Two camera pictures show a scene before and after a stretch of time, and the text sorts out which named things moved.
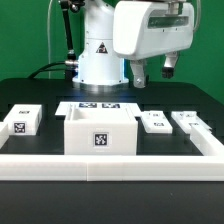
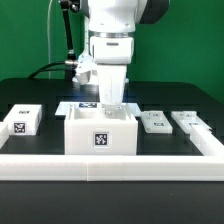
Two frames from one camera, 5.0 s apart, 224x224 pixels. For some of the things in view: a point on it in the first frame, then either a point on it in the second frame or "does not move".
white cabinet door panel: [186, 119] does not move
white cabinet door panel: [156, 121] does not move
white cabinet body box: [100, 129] does not move
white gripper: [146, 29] -> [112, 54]
